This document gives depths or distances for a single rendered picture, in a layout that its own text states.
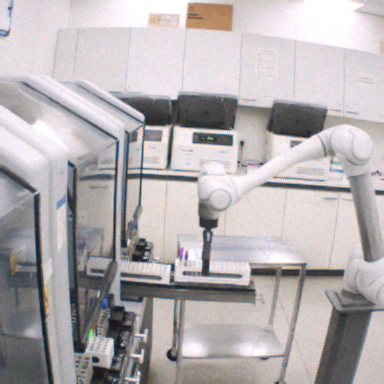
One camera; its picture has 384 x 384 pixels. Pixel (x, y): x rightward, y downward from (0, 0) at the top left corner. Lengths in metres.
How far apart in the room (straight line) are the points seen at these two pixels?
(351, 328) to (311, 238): 2.31
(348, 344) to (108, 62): 3.32
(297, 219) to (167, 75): 1.72
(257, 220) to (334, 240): 0.77
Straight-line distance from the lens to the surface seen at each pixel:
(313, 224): 4.46
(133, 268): 2.01
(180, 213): 4.30
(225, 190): 1.69
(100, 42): 4.59
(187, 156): 4.22
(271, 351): 2.62
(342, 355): 2.35
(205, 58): 4.49
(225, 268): 1.98
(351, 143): 1.78
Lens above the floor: 1.55
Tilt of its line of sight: 11 degrees down
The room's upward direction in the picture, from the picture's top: 4 degrees clockwise
